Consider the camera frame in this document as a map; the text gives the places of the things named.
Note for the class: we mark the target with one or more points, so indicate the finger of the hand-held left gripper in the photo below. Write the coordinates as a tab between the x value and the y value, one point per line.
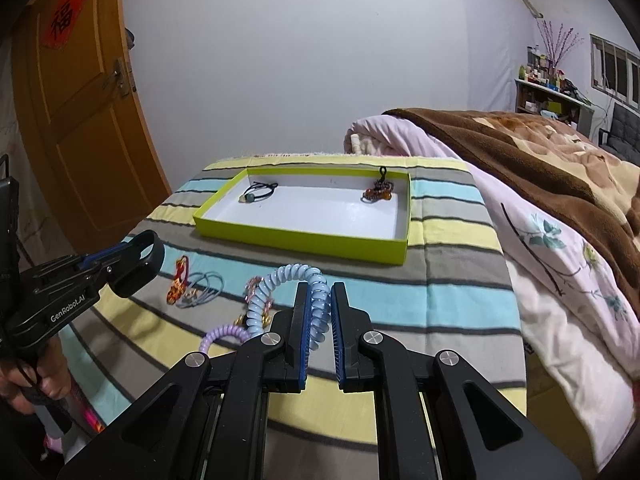
107	254
116	270

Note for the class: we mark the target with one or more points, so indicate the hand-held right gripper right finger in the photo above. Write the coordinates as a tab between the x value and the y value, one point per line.
342	360

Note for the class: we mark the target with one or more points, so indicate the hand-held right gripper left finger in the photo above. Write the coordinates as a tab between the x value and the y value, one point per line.
301	360

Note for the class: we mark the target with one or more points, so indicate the green cardboard box tray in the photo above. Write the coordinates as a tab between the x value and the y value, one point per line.
320	210

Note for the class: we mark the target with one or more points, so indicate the person's left hand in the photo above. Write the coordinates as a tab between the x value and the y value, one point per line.
52	375

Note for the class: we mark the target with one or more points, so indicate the pink patterned cloth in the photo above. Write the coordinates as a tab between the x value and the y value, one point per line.
82	410

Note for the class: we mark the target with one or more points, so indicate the wooden door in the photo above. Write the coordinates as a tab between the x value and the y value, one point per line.
75	135

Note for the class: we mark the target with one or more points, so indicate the striped bed sheet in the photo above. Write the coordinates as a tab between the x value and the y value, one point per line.
450	280

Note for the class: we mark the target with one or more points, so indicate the metal door latch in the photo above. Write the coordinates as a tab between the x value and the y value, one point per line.
121	77

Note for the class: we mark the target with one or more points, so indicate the pink floral quilt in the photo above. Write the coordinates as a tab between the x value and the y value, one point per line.
550	280

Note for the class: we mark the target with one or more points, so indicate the red paper door decoration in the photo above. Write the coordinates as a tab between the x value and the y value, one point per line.
64	20

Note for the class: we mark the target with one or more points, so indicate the brown plush blanket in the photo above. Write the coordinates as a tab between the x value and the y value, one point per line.
550	160

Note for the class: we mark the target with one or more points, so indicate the group of bottles and boxes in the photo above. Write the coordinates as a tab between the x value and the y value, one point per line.
542	75

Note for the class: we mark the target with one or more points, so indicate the black sofa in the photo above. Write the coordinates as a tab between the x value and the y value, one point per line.
622	127

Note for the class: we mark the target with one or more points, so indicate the purple flower branches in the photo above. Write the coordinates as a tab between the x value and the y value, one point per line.
557	42

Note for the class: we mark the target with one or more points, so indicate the window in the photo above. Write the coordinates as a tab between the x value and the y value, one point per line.
615	67

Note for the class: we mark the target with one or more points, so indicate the white wall shelf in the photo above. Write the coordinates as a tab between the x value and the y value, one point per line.
550	100

